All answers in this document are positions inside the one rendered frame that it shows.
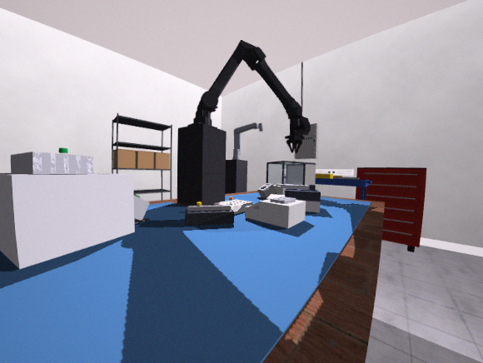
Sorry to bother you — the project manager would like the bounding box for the blue bench mat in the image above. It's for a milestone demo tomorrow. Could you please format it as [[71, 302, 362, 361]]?
[[0, 199, 371, 363]]

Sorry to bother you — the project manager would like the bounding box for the white tube rack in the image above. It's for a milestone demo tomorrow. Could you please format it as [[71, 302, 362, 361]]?
[[214, 200, 253, 214]]

